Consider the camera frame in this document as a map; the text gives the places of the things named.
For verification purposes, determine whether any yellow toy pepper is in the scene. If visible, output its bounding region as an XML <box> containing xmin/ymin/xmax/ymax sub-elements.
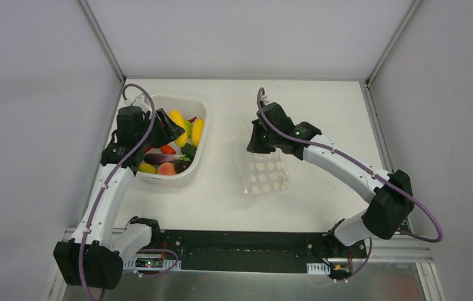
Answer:
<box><xmin>168</xmin><ymin>110</ymin><xmax>188</xmax><ymax>147</ymax></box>

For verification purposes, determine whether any long yellow toy squash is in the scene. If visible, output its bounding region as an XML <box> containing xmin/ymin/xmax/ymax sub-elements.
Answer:
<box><xmin>191</xmin><ymin>119</ymin><xmax>205</xmax><ymax>147</ymax></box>

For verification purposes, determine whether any white plastic colander basket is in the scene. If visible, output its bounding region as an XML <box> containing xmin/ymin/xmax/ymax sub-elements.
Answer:
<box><xmin>136</xmin><ymin>94</ymin><xmax>210</xmax><ymax>187</ymax></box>

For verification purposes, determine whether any toy peach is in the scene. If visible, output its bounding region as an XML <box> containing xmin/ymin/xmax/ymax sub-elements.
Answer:
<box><xmin>157</xmin><ymin>162</ymin><xmax>177</xmax><ymax>176</ymax></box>

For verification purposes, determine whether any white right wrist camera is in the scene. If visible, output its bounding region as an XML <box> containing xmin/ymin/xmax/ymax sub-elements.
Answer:
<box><xmin>258</xmin><ymin>94</ymin><xmax>270</xmax><ymax>105</ymax></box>

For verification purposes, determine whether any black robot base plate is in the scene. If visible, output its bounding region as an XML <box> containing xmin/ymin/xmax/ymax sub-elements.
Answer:
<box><xmin>148</xmin><ymin>230</ymin><xmax>368</xmax><ymax>273</ymax></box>

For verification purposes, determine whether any orange toy carrot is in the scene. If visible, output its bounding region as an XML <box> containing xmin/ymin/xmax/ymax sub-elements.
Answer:
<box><xmin>159</xmin><ymin>145</ymin><xmax>176</xmax><ymax>155</ymax></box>

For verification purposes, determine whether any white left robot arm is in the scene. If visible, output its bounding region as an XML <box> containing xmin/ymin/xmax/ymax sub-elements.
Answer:
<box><xmin>53</xmin><ymin>106</ymin><xmax>185</xmax><ymax>290</ymax></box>

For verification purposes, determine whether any red toy chili pepper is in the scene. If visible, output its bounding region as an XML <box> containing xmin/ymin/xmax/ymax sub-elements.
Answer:
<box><xmin>144</xmin><ymin>146</ymin><xmax>153</xmax><ymax>154</ymax></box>

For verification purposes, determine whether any clear polka dot zip bag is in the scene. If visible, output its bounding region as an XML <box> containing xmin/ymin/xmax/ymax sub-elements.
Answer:
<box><xmin>234</xmin><ymin>118</ymin><xmax>290</xmax><ymax>196</ymax></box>

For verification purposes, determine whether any dark green toy avocado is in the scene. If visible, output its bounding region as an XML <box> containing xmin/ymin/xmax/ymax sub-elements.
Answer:
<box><xmin>180</xmin><ymin>143</ymin><xmax>197</xmax><ymax>161</ymax></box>

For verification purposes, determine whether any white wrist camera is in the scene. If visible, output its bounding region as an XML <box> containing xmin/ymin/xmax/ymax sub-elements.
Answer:
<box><xmin>258</xmin><ymin>94</ymin><xmax>270</xmax><ymax>105</ymax></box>
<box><xmin>131</xmin><ymin>94</ymin><xmax>151</xmax><ymax>112</ymax></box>

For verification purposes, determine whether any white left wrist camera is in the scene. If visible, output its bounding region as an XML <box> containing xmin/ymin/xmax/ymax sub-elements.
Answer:
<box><xmin>131</xmin><ymin>94</ymin><xmax>151</xmax><ymax>112</ymax></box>

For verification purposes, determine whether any yellow toy lemon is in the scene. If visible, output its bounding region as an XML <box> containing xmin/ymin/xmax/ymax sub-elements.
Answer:
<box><xmin>138</xmin><ymin>162</ymin><xmax>157</xmax><ymax>174</ymax></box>

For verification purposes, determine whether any dark toy mangosteen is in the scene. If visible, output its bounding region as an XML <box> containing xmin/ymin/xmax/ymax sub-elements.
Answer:
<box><xmin>174</xmin><ymin>157</ymin><xmax>192</xmax><ymax>174</ymax></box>

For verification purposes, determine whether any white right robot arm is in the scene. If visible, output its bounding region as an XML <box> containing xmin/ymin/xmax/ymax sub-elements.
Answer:
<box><xmin>247</xmin><ymin>102</ymin><xmax>414</xmax><ymax>257</ymax></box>

